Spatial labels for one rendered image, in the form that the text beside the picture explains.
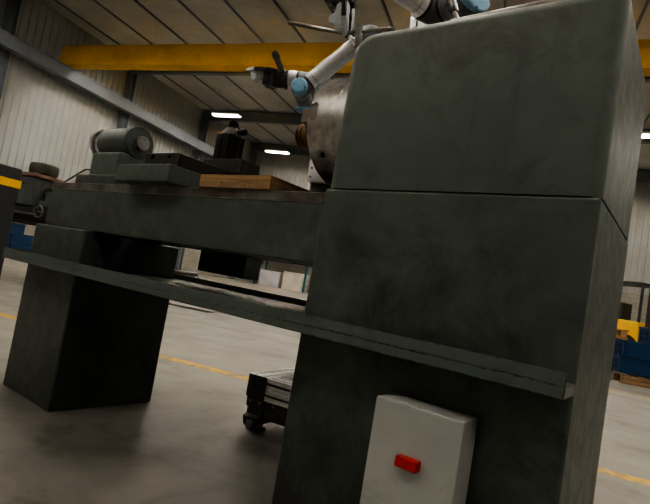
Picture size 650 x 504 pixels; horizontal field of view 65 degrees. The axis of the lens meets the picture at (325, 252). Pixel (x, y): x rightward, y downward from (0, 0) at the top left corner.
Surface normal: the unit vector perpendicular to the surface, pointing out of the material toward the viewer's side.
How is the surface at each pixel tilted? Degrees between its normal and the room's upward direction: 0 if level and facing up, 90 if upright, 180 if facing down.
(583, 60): 90
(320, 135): 110
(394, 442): 90
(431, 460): 90
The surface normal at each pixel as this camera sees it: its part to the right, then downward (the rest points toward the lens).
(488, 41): -0.58, -0.15
